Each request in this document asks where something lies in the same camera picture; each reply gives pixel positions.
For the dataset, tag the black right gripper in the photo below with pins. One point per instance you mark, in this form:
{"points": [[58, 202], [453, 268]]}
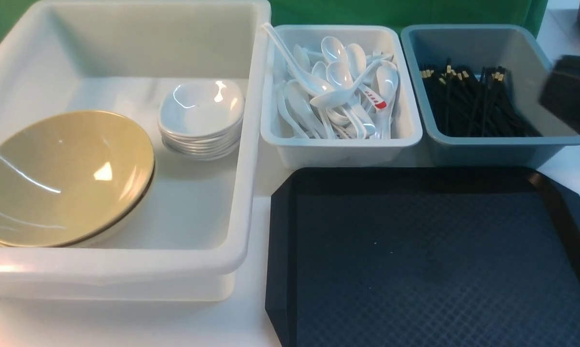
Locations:
{"points": [[560, 93]]}

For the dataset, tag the yellow noodle bowl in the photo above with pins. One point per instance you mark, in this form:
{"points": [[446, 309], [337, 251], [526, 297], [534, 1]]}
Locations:
{"points": [[70, 175]]}

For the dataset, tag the white soup spoon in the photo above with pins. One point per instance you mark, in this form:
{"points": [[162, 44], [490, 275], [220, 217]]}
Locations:
{"points": [[314, 86]]}

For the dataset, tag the white square sauce dish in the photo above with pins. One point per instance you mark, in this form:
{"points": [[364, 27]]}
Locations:
{"points": [[201, 108]]}

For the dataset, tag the yellow bowl in tub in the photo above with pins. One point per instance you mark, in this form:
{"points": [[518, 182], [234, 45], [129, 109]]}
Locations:
{"points": [[117, 226]]}

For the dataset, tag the grey-blue chopstick bin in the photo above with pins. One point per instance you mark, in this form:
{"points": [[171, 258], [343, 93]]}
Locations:
{"points": [[478, 46]]}

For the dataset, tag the pile of black chopsticks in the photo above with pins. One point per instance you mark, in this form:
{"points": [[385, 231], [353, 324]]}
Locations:
{"points": [[465, 104]]}

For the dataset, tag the spoon with red label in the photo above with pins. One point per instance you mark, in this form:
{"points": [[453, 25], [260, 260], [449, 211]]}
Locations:
{"points": [[369, 96]]}

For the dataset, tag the pile of white spoons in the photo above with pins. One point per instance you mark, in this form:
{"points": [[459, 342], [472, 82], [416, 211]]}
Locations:
{"points": [[333, 50]]}

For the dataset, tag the white spoon bin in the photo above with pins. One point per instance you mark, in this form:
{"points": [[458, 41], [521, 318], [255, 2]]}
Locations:
{"points": [[406, 125]]}

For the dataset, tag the top white spoon in bin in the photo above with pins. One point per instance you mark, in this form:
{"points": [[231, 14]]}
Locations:
{"points": [[343, 91]]}

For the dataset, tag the black serving tray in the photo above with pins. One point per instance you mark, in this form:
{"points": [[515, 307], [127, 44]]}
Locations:
{"points": [[424, 257]]}

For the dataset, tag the stack of white dishes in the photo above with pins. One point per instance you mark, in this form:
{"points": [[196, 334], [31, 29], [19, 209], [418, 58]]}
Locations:
{"points": [[205, 149]]}

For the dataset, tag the large white plastic tub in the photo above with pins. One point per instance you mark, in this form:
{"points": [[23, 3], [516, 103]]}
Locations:
{"points": [[189, 236]]}

